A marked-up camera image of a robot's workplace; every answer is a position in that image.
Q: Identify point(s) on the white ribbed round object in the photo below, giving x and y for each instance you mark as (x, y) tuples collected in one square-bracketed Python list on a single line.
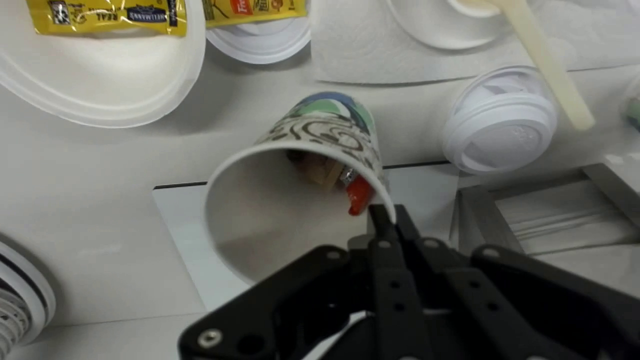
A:
[(21, 300)]

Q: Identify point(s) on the printed paper coffee cup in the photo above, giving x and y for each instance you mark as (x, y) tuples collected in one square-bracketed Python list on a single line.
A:
[(267, 212)]

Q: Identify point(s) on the grey metal frame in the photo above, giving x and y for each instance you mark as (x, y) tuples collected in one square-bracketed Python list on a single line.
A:
[(566, 212)]

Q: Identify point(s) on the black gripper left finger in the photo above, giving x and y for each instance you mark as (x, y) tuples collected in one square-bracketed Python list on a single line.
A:
[(392, 300)]

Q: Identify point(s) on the white plastic cup lid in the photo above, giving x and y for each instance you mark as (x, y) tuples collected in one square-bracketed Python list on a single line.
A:
[(500, 127)]

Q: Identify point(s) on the brown snack packet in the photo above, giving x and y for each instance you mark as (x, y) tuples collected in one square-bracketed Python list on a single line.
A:
[(321, 170)]

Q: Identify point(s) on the white flat board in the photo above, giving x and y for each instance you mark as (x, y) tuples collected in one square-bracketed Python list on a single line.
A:
[(182, 232)]

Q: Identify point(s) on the yellow packet with red print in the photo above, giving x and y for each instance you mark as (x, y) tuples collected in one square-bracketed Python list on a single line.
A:
[(256, 11)]

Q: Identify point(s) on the small white paper plate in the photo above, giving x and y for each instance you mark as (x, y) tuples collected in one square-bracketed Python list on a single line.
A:
[(260, 43)]

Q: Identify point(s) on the large white paper bowl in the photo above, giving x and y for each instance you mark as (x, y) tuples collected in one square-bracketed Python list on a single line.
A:
[(100, 80)]

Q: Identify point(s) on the red ketchup packet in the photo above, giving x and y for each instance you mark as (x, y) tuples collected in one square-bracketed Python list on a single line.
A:
[(361, 197)]

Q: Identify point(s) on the yellow packet with black print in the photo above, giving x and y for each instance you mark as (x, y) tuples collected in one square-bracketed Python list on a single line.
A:
[(106, 14)]

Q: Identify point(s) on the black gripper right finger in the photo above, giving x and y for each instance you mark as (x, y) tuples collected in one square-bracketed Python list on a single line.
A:
[(520, 300)]

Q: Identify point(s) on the beige wooden spoon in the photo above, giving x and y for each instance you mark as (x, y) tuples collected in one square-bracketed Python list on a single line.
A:
[(551, 67)]

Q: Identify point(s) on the white paper napkin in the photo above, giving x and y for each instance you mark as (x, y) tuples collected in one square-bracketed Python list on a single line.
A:
[(361, 40)]

